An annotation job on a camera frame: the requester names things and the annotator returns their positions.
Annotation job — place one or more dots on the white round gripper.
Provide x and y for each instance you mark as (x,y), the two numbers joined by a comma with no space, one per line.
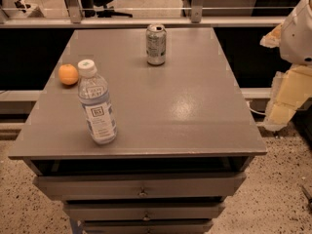
(298,38)

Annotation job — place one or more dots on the top grey drawer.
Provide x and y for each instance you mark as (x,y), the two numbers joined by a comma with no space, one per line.
(152,186)

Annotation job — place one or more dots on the bottom grey drawer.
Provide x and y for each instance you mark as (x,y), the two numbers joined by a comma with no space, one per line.
(149,227)

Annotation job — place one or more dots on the grey drawer cabinet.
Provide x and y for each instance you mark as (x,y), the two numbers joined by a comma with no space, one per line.
(187,116)

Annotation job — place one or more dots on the metal railing frame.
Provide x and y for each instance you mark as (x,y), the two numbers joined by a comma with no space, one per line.
(72,14)

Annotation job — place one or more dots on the green 7up soda can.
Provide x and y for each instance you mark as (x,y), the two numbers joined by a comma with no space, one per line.
(156,38)

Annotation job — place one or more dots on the middle grey drawer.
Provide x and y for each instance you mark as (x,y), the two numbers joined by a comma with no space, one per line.
(144,211)

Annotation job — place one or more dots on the blue label plastic water bottle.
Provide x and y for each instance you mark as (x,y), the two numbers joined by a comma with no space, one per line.
(93,93)

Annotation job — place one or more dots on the orange fruit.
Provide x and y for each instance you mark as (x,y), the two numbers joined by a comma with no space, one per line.
(68,74)

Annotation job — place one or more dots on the grey drawer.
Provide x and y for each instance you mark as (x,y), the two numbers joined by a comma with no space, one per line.
(144,211)
(152,186)
(149,227)

